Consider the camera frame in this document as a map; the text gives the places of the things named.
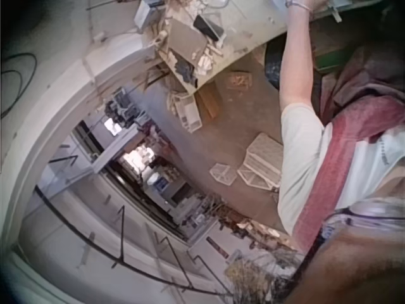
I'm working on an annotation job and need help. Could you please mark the person's left hand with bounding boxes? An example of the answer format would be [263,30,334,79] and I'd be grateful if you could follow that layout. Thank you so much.
[292,0,328,8]

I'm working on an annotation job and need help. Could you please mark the green box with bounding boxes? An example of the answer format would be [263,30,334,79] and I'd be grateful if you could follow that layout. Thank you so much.
[314,49,349,73]

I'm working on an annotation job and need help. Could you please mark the cluttered white work table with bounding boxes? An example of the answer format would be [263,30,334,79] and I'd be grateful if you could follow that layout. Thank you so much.
[139,0,344,96]

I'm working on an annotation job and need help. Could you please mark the dark bag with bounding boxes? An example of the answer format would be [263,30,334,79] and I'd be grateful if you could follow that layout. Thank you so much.
[263,41,289,93]

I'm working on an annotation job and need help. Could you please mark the person's legs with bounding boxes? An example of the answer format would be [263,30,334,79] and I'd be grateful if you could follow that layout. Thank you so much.
[318,44,405,127]

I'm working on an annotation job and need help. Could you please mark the brown woven mat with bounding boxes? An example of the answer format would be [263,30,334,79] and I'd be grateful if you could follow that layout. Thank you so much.
[225,70,254,89]

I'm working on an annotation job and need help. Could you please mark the black flat device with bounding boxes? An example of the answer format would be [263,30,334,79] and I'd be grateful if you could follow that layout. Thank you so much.
[192,14,225,42]

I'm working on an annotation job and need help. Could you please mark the brown cardboard sheet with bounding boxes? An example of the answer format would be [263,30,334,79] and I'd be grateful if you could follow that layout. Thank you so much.
[166,21,209,61]

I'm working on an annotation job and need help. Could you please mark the brown wooden board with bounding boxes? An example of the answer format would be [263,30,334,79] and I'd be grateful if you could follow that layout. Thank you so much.
[196,81,221,120]

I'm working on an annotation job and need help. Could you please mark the white plastic crate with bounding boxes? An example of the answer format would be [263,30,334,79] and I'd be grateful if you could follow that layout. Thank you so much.
[171,92,203,131]

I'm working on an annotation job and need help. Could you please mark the grey metal box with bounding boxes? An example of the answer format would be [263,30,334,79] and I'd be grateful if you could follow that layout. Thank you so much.
[133,0,159,30]

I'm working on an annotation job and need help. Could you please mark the grey workshop machine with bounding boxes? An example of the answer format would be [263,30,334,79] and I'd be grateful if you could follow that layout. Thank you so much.
[103,87,150,129]

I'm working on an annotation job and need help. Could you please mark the cluttered workshop bench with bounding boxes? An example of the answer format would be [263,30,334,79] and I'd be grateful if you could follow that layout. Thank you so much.
[172,191,300,254]

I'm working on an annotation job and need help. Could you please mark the heap of dry twigs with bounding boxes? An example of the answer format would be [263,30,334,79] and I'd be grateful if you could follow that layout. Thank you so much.
[223,246,305,304]

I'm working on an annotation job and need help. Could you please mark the silver bracelet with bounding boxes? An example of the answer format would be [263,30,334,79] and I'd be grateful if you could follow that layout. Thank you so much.
[284,0,314,13]

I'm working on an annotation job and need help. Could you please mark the large white wire basket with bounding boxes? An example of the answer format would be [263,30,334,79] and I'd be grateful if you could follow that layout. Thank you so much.
[237,132,285,191]

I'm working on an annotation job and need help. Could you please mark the small white wire basket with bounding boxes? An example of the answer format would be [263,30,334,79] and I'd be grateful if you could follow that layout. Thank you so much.
[209,162,238,186]

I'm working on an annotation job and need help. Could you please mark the black looped cable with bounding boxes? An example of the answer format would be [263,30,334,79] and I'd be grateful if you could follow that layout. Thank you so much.
[0,53,38,119]

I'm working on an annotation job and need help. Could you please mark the long black wall cable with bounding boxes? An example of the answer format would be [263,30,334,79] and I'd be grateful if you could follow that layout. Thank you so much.
[33,185,230,297]

